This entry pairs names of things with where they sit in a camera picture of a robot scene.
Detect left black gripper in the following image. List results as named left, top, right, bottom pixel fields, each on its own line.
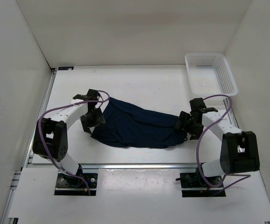
left=80, top=107, right=106, bottom=133

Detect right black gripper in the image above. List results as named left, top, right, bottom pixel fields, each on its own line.
left=175, top=111, right=204, bottom=140

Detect navy blue shorts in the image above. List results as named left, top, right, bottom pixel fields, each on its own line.
left=91, top=98, right=187, bottom=149

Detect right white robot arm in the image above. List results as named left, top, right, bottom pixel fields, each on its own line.
left=175, top=107, right=260, bottom=187

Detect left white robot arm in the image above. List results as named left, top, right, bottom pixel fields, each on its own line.
left=32, top=89, right=109, bottom=187

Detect white plastic basket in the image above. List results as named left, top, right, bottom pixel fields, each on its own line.
left=185, top=53, right=238, bottom=98

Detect blue label sticker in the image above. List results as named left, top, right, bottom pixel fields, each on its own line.
left=58, top=66, right=74, bottom=70

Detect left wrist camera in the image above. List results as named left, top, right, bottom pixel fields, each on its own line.
left=86, top=89, right=101, bottom=101

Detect aluminium right rail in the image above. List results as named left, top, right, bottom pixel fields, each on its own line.
left=223, top=98, right=252, bottom=168

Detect aluminium rail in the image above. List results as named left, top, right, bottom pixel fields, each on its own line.
left=223, top=98, right=252, bottom=168
left=0, top=68, right=58, bottom=224
left=27, top=162, right=252, bottom=170

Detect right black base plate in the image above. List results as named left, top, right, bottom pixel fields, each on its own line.
left=175, top=172, right=226, bottom=198

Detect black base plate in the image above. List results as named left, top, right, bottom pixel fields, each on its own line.
left=175, top=172, right=226, bottom=198
left=54, top=172, right=98, bottom=196

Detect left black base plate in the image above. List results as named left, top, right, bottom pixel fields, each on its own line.
left=54, top=172, right=98, bottom=196

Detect aluminium left rail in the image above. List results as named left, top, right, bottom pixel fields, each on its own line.
left=0, top=68, right=58, bottom=224

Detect aluminium front rail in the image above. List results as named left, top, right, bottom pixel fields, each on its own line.
left=27, top=162, right=252, bottom=170

